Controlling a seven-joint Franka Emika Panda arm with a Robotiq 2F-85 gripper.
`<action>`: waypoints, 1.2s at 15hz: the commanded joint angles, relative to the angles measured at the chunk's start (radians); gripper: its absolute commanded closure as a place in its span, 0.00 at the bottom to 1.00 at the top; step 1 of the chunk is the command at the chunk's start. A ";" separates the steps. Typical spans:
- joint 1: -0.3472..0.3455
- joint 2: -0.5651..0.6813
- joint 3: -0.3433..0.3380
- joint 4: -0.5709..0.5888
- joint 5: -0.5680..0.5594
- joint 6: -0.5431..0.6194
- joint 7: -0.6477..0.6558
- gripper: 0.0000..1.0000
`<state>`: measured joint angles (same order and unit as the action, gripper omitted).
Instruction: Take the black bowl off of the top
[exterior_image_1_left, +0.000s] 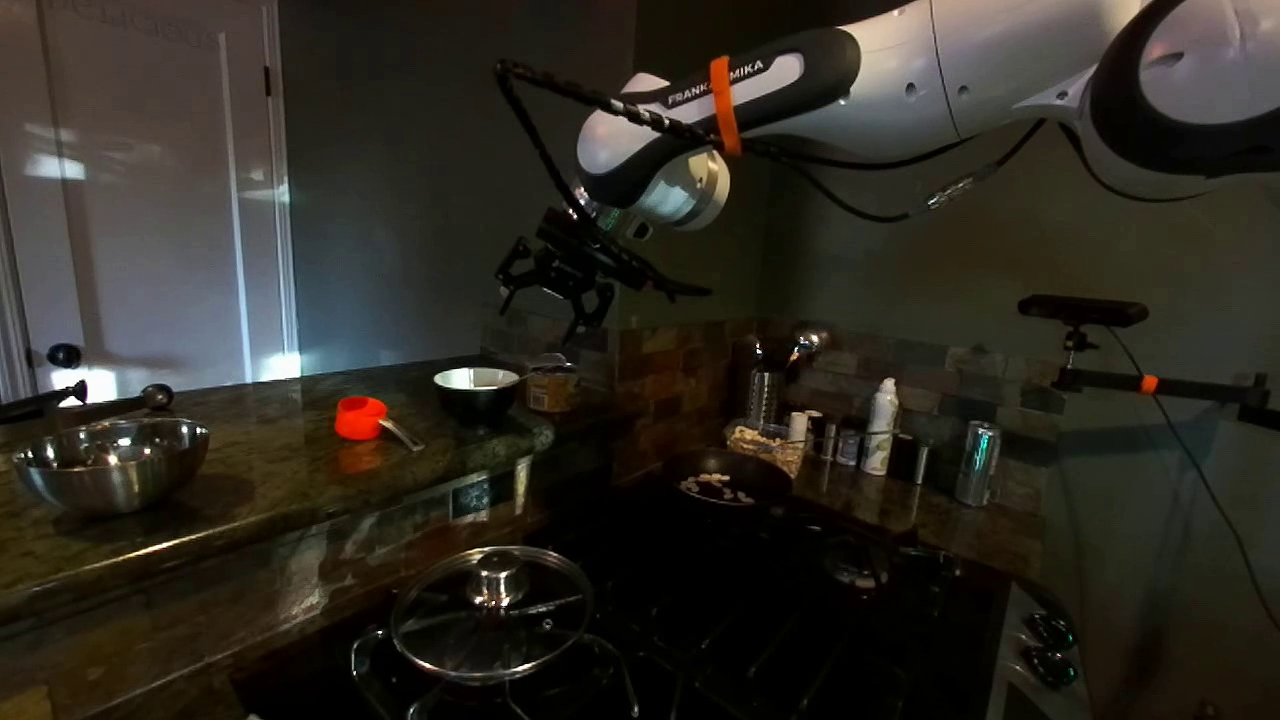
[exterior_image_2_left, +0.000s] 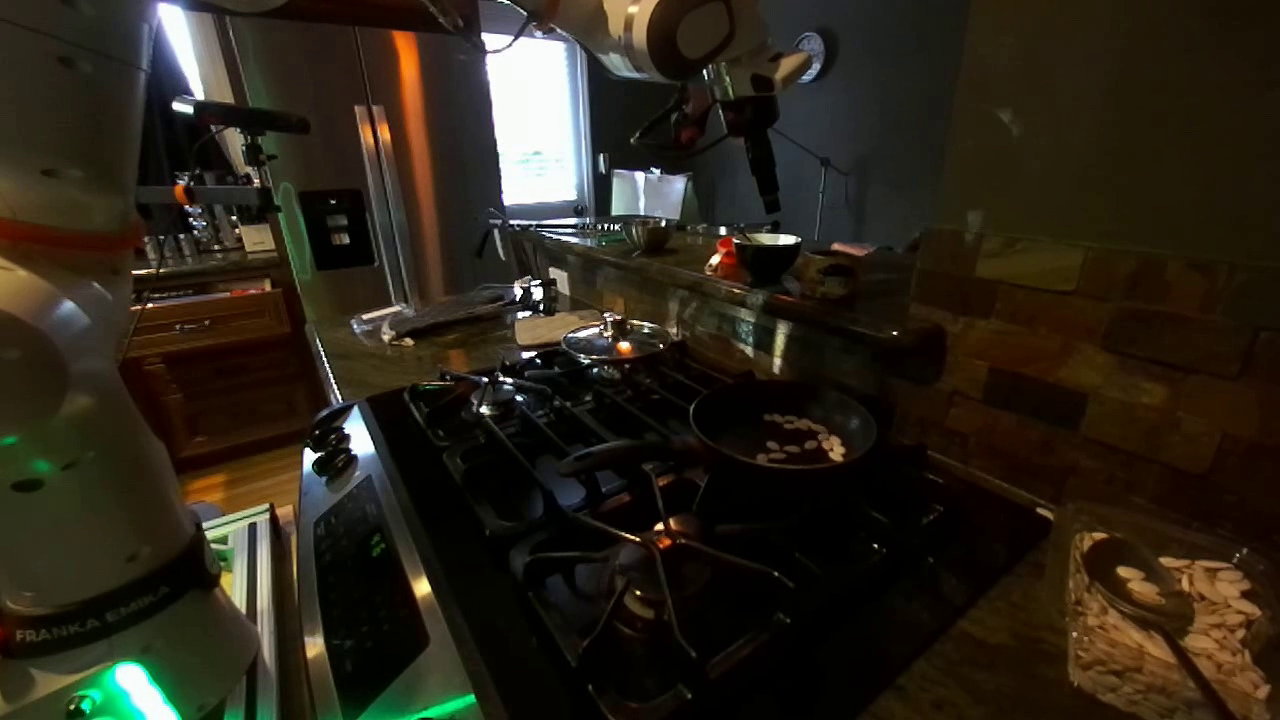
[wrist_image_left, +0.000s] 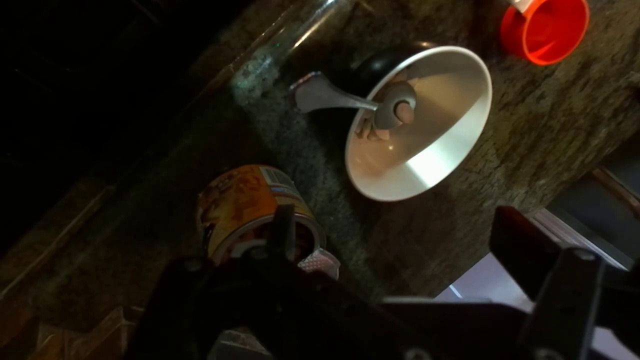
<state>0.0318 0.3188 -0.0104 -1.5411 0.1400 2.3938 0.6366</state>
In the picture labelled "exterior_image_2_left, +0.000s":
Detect black bowl with white inside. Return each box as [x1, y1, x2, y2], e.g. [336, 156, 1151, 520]
[741, 227, 807, 286]

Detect stainless steel refrigerator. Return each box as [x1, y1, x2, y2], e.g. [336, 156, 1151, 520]
[219, 18, 503, 307]

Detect black frying pan with food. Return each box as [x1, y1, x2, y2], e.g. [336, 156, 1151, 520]
[543, 374, 884, 489]

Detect glass lid with metal knob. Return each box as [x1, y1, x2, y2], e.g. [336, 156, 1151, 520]
[558, 315, 680, 369]

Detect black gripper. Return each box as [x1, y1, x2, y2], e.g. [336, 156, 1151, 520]
[723, 84, 787, 221]

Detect dark spoon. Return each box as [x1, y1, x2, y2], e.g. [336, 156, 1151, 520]
[1079, 530, 1241, 720]

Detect bright window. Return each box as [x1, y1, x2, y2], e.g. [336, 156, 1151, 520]
[478, 28, 592, 221]

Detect wooden cabinet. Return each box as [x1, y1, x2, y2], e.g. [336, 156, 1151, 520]
[121, 254, 330, 462]

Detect small brown box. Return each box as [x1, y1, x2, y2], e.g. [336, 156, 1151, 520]
[797, 245, 887, 304]

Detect papers on counter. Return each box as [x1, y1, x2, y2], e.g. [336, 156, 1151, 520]
[348, 285, 519, 346]

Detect black gas stove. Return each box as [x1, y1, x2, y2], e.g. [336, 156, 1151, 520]
[293, 335, 1054, 720]

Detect marble spoon rest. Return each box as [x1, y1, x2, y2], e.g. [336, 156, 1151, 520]
[1059, 524, 1280, 720]

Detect black stove knobs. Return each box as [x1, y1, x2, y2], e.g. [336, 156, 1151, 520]
[308, 401, 362, 489]

